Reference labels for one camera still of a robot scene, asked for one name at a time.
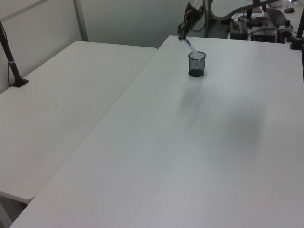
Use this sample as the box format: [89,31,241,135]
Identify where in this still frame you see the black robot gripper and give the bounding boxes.
[177,1,205,41]

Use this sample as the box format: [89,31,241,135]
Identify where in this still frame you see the blue and white marker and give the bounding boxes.
[183,38,204,61]

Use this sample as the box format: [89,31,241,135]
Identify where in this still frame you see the black mesh pen cup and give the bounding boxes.
[187,51,207,78]

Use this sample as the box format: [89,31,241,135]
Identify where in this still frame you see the black control box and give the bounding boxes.
[229,20,248,40]

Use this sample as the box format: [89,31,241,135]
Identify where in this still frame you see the black monitor stand pole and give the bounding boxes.
[238,7,269,27]

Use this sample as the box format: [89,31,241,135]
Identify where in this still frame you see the grey metal equipment box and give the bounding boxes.
[251,25,279,43]

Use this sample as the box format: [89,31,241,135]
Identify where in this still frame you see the black computer keyboard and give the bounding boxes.
[266,8,288,26]

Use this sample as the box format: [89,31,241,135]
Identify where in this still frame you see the emergency stop button box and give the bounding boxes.
[278,20,295,37]

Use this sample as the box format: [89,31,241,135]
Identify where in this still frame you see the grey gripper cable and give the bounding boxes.
[191,0,211,33]

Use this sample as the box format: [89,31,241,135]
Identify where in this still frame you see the black camera stand with clamp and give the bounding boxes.
[289,14,304,51]

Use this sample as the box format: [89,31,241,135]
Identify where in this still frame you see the black camera stand with plate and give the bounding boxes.
[0,20,30,89]

